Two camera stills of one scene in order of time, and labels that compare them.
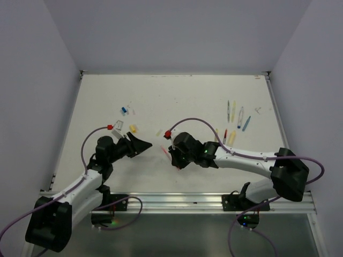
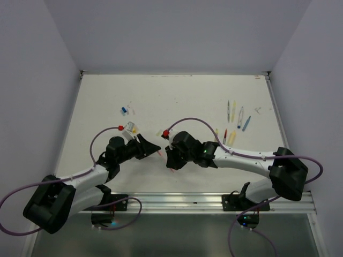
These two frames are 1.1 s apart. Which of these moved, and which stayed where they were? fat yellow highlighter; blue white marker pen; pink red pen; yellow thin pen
Moved: pink red pen
Stayed: blue white marker pen; yellow thin pen; fat yellow highlighter
